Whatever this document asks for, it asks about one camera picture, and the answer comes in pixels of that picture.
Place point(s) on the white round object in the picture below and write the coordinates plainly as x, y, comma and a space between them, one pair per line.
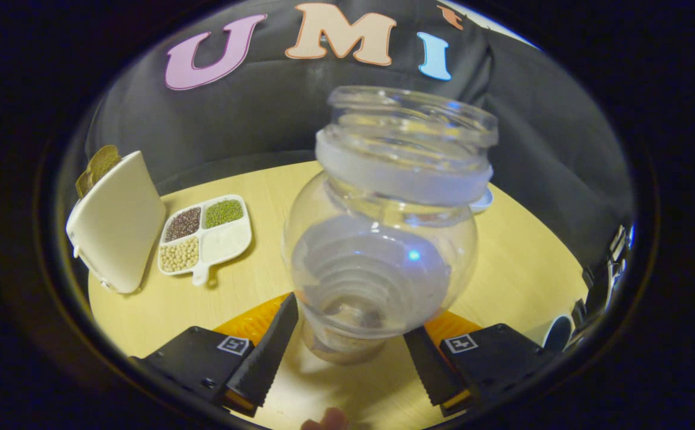
482, 204

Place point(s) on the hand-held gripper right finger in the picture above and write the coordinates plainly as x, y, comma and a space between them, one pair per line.
428, 367

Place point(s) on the black backdrop cloth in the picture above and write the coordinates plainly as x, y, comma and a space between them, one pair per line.
263, 113

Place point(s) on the wooden table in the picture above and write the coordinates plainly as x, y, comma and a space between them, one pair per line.
520, 269

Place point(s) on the dark blue round object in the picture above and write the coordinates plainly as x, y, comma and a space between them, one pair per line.
557, 335

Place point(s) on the brown bread slice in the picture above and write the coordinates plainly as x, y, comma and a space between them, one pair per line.
99, 164

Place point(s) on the clear plastic bottle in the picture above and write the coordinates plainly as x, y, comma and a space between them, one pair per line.
383, 239

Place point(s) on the black metal stand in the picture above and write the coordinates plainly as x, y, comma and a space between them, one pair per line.
604, 286

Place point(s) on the white toaster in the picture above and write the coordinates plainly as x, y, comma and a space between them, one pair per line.
117, 230

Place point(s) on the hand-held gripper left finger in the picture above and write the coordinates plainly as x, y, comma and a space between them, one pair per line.
266, 352

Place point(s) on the white divided tray of grains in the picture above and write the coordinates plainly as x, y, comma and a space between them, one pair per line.
204, 239

